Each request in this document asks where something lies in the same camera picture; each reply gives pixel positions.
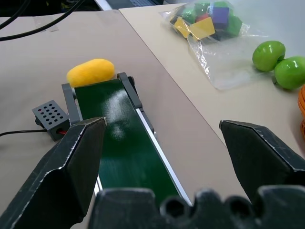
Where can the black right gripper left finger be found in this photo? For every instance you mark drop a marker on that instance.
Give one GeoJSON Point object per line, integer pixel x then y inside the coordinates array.
{"type": "Point", "coordinates": [59, 171]}

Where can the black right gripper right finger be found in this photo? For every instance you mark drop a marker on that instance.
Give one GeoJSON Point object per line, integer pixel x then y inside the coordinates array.
{"type": "Point", "coordinates": [259, 162]}

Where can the green conveyor belt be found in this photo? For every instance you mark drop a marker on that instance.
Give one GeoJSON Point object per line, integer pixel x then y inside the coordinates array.
{"type": "Point", "coordinates": [124, 133]}

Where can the grey perforated control box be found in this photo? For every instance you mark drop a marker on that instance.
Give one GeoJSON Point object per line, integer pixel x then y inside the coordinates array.
{"type": "Point", "coordinates": [51, 119]}

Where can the green toy apple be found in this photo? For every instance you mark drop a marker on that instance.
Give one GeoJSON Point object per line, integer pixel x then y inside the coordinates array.
{"type": "Point", "coordinates": [290, 72]}
{"type": "Point", "coordinates": [268, 56]}

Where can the yellow plush oval object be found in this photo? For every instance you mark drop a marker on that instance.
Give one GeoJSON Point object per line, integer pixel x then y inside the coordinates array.
{"type": "Point", "coordinates": [90, 72]}

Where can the clear bag of coloured blocks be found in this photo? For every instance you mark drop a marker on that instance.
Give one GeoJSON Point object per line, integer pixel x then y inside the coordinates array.
{"type": "Point", "coordinates": [209, 28]}

